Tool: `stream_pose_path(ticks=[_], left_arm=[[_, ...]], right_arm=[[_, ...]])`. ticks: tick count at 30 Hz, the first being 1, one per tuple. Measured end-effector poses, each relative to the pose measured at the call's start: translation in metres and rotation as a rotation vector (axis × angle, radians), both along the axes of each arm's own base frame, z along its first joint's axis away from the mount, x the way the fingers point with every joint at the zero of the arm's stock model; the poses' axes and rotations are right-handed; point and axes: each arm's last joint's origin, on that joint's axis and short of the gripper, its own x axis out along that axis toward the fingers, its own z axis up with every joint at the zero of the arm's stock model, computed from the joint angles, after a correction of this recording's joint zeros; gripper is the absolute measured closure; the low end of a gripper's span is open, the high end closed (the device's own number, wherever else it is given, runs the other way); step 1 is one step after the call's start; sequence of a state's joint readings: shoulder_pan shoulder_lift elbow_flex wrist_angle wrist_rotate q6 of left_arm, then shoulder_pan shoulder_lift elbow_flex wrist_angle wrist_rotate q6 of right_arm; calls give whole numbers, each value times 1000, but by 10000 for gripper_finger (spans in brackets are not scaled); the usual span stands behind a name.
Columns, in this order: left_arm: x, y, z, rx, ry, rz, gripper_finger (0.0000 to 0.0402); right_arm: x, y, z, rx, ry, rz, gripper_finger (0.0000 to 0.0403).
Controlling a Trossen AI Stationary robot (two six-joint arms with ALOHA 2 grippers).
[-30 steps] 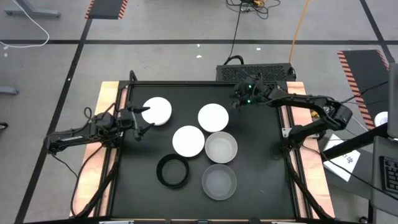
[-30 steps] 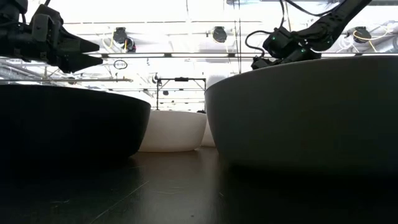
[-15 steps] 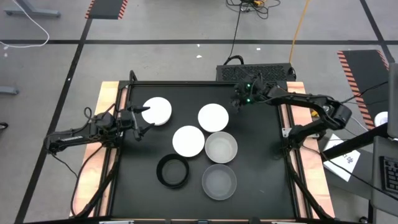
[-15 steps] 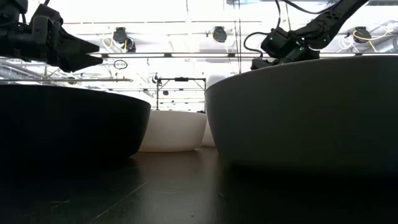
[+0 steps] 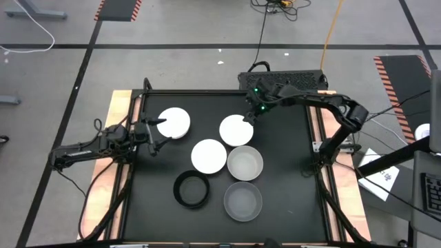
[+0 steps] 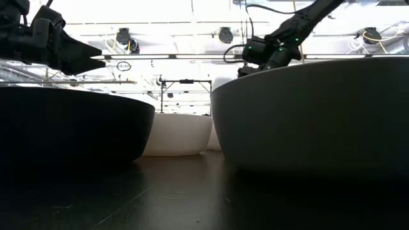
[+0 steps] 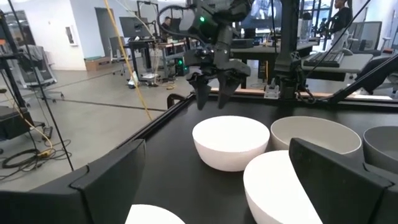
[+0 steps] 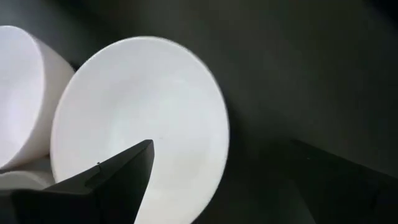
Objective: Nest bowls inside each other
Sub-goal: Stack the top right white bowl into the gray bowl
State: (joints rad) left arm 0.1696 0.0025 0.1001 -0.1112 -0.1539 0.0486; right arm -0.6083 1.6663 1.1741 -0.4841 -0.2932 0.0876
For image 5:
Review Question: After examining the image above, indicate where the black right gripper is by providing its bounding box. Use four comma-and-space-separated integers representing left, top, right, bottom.
242, 78, 282, 126

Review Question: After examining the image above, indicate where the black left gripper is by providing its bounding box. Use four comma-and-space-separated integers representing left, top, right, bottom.
132, 116, 173, 156

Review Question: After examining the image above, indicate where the white lid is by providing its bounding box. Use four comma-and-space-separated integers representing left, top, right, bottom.
156, 107, 192, 140
218, 114, 255, 147
190, 138, 228, 175

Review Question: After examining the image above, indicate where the grey translucent bowl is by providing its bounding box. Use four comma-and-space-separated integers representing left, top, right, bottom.
223, 181, 263, 223
226, 145, 265, 182

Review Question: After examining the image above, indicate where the black bowl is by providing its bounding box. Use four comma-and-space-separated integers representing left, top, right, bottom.
172, 169, 211, 209

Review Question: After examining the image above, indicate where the black computer case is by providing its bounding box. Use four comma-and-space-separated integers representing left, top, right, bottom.
238, 70, 329, 92

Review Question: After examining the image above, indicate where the wooden table board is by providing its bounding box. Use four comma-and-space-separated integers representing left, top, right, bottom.
76, 89, 143, 242
308, 90, 372, 242

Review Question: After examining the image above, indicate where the black hazard-striped floor mat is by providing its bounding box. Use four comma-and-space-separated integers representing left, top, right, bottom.
373, 54, 432, 145
94, 0, 143, 23

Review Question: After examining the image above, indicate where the white paper sheet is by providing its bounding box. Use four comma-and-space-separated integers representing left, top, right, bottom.
357, 147, 400, 203

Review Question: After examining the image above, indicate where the black stand bar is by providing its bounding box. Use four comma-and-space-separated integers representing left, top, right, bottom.
354, 136, 431, 178

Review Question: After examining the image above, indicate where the grey furniture foot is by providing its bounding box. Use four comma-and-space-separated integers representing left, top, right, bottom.
0, 95, 22, 106

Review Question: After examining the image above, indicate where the grey desk leg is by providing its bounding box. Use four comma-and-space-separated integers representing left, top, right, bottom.
4, 0, 68, 20

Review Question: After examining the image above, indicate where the white roll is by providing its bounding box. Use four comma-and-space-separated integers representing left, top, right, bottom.
414, 123, 431, 141

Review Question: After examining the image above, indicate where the grey desk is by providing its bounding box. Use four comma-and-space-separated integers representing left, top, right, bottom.
409, 150, 441, 238

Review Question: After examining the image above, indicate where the grey monitor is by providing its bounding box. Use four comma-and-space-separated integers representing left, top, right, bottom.
429, 68, 441, 154

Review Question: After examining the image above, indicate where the black keyboard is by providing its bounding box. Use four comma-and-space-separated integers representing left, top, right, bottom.
420, 172, 441, 216

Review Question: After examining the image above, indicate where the black table frame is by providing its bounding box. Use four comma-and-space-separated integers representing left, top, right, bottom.
77, 77, 373, 248

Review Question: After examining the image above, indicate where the black computer cable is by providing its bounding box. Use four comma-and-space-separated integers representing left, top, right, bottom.
247, 0, 271, 73

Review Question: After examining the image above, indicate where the tangled black cable bundle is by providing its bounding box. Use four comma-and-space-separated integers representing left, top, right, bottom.
250, 0, 312, 22

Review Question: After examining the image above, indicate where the yellow floor cable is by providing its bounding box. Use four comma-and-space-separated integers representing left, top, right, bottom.
320, 0, 345, 71

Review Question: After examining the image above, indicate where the white floor cable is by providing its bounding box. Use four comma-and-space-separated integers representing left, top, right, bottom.
0, 0, 56, 55

